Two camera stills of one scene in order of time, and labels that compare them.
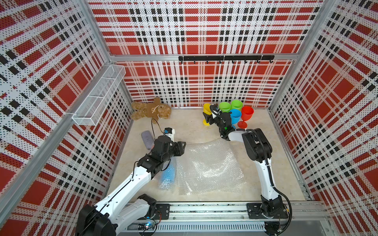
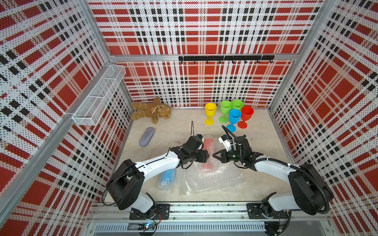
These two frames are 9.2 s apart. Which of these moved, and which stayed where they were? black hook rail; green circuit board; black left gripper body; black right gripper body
Moved: black left gripper body; black right gripper body
Stayed: black hook rail; green circuit board
